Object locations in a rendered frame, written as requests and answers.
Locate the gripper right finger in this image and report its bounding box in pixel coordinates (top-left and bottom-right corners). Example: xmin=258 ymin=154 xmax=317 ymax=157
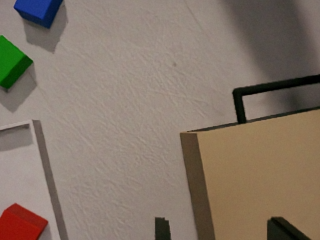
xmin=267 ymin=217 xmax=312 ymax=240

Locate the light wooden cabinet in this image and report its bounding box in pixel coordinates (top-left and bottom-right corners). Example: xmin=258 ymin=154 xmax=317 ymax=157
xmin=180 ymin=74 xmax=320 ymax=240

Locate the green block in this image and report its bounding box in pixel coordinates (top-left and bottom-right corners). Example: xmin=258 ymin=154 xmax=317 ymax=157
xmin=0 ymin=35 xmax=33 ymax=89

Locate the small blue block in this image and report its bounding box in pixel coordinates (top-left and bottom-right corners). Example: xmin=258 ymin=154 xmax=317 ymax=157
xmin=14 ymin=0 xmax=63 ymax=29

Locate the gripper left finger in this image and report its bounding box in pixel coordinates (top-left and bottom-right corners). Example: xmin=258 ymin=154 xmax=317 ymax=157
xmin=155 ymin=217 xmax=171 ymax=240

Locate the red block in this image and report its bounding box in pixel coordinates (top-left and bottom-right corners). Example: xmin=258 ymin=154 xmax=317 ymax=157
xmin=0 ymin=203 xmax=48 ymax=240

